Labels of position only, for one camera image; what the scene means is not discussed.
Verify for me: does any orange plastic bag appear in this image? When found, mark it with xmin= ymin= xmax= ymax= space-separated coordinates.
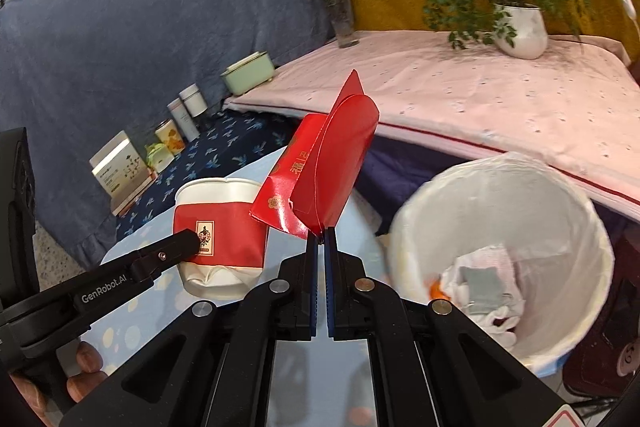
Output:
xmin=428 ymin=280 xmax=451 ymax=301

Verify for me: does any red and white paper cup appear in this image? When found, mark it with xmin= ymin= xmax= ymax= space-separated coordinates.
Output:
xmin=172 ymin=178 xmax=269 ymax=301

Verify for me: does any red paper box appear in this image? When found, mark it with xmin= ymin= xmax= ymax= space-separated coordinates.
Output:
xmin=250 ymin=70 xmax=380 ymax=239

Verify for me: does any person's left hand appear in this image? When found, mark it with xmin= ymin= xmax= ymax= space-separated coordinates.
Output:
xmin=8 ymin=339 xmax=109 ymax=427

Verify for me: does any white botanical print box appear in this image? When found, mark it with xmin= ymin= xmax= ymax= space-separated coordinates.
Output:
xmin=89 ymin=131 xmax=155 ymax=216

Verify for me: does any white bin with liner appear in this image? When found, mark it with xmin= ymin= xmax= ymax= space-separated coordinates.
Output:
xmin=387 ymin=153 xmax=614 ymax=376

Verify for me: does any green yellow small packet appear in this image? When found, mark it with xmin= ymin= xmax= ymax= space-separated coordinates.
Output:
xmin=145 ymin=143 xmax=175 ymax=173

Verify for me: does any tall white pink bottle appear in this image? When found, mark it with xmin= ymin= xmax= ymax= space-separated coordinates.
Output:
xmin=167 ymin=98 xmax=200 ymax=143

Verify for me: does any navy leaf print cloth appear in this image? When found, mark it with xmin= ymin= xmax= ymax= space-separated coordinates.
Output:
xmin=116 ymin=109 xmax=299 ymax=241

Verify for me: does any blue grey fabric cover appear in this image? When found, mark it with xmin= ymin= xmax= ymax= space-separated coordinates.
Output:
xmin=1 ymin=0 xmax=331 ymax=268

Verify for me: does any white lidded jar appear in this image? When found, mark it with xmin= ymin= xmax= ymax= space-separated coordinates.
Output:
xmin=179 ymin=83 xmax=208 ymax=118

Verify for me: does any pink dotted sheet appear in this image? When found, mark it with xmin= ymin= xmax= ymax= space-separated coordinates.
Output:
xmin=227 ymin=30 xmax=639 ymax=219

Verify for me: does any mint green lunch box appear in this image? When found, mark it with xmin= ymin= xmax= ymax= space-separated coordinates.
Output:
xmin=222 ymin=51 xmax=276 ymax=96

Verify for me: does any white camera device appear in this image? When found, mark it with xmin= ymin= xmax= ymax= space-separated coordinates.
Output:
xmin=616 ymin=338 xmax=640 ymax=377

